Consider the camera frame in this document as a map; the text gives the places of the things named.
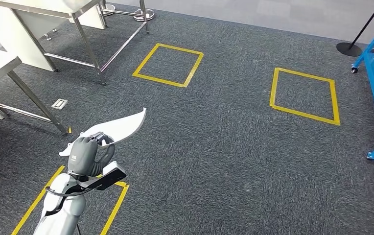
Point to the white curved plastic part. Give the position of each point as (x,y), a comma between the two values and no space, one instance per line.
(122,128)

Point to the silver floor socket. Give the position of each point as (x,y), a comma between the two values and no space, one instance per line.
(59,104)

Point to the black thin stanchion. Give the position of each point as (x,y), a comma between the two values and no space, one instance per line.
(349,49)

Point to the stainless steel table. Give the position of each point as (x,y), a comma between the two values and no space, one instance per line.
(44,6)

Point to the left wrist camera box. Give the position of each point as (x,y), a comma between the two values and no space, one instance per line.
(112,175)

